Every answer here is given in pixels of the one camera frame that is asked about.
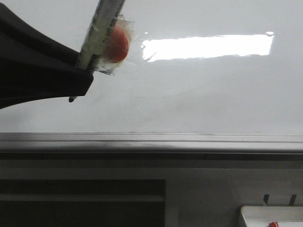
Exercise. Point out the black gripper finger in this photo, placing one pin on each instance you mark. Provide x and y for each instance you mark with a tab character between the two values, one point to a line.
34	66

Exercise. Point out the white whiteboard with aluminium frame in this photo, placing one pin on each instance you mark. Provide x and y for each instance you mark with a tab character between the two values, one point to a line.
199	74

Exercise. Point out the white plastic marker tray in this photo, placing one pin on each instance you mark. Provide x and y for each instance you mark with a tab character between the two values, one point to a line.
261	216

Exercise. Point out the white whiteboard marker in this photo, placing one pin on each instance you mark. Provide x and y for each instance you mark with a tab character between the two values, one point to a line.
108	39

